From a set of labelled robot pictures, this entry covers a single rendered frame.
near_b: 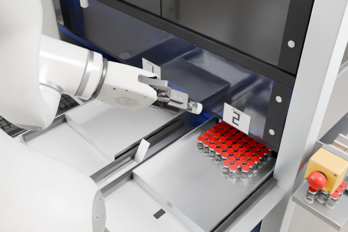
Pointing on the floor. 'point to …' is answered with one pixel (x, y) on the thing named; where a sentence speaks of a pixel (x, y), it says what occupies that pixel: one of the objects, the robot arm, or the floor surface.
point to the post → (310, 92)
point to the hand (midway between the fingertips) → (174, 101)
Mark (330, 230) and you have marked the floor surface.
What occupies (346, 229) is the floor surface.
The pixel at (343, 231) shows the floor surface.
